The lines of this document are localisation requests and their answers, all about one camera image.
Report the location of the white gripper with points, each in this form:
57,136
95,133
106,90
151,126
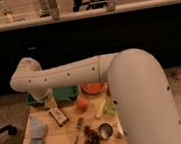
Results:
46,99

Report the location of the orange pepper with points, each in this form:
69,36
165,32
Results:
82,104

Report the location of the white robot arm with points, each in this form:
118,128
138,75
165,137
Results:
136,81

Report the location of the red bowl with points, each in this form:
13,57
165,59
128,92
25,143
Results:
93,88

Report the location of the green plastic tray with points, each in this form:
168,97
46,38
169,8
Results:
61,94

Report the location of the chocolate bar package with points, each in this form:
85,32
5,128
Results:
58,116

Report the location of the blue cloth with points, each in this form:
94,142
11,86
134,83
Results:
37,128

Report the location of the purple grape bunch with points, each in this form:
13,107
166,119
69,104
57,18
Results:
91,136

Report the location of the green plastic cup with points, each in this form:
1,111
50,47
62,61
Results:
110,107

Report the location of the small metal cup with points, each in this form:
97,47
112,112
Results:
105,131

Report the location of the white railing shelf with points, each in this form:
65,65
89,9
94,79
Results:
87,14

